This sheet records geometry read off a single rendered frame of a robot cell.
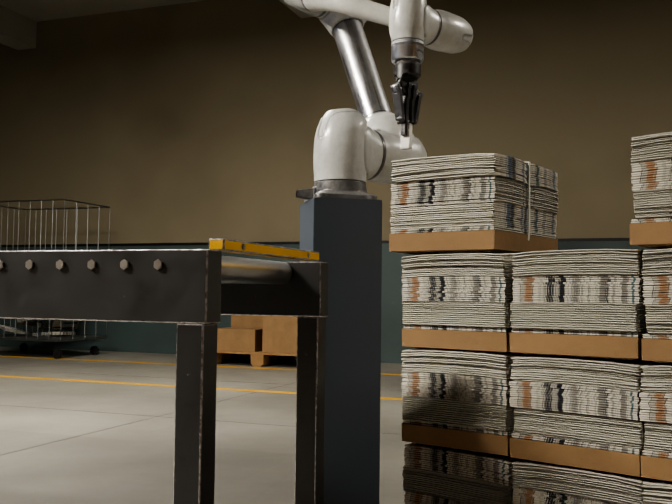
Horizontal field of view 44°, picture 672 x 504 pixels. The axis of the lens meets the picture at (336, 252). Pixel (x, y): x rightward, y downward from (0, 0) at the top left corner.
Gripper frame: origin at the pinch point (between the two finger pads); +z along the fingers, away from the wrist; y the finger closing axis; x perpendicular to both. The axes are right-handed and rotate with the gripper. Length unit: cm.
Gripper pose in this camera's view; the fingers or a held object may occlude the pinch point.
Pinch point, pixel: (406, 136)
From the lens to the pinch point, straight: 229.7
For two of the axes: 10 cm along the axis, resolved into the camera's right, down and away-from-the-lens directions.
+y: 6.4, 0.5, 7.7
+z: -0.2, 10.0, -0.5
